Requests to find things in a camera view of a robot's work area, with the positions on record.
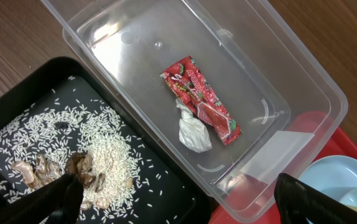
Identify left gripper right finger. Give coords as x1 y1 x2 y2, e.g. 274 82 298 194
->
274 173 357 224

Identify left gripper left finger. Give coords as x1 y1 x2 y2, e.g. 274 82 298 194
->
0 174 84 224

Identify light blue plate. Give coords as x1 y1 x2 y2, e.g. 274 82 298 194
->
299 155 357 202

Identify white tissue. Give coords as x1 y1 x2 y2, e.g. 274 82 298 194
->
175 98 212 153

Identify red candy wrapper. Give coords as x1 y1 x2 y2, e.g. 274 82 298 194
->
160 56 243 145

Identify red plastic tray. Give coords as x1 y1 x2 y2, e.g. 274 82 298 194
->
210 111 357 224

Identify spilled rice and food scraps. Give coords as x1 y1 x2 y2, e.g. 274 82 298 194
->
0 76 198 224

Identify black plastic bin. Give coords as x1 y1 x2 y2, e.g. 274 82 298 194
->
0 57 212 223

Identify clear plastic storage box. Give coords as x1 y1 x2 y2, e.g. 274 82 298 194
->
45 1 348 223

